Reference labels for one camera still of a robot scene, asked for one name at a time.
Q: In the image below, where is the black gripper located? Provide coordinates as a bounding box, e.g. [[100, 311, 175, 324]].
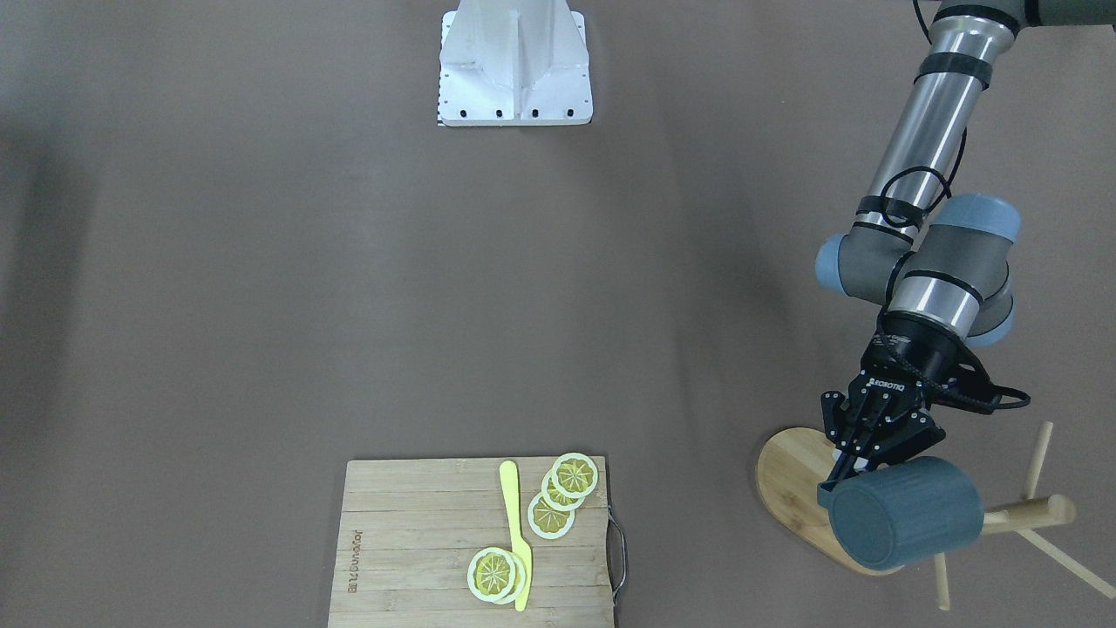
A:
[[820, 311, 969, 485]]

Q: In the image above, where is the dark teal mug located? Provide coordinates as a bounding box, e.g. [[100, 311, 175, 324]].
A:
[[817, 456, 985, 570]]

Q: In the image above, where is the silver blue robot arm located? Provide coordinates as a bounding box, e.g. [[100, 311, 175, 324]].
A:
[[814, 1, 1113, 494]]

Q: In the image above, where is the wooden cup storage rack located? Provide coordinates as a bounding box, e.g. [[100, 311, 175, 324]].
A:
[[756, 421, 1113, 599]]

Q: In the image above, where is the lemon slice top stack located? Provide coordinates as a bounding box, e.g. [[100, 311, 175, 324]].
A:
[[550, 452, 602, 500]]

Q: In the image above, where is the lemon slice stack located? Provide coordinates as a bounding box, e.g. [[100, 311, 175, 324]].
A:
[[550, 452, 602, 500], [541, 470, 586, 512]]

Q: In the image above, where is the lemon slice middle stack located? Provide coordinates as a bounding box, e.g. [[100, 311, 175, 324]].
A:
[[541, 470, 586, 512]]

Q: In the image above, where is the yellow plastic knife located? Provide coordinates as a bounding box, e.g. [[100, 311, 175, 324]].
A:
[[499, 460, 533, 612]]

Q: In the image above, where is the lemon slice under single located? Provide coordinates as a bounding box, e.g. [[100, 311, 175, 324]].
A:
[[493, 552, 527, 605]]

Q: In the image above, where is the lemon slice single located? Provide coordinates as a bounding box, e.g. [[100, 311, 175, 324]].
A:
[[466, 545, 514, 603]]

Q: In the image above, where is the bamboo cutting board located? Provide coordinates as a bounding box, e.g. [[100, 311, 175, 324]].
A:
[[328, 454, 626, 627]]

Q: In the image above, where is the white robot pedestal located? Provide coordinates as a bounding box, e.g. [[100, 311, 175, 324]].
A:
[[436, 1, 594, 127]]

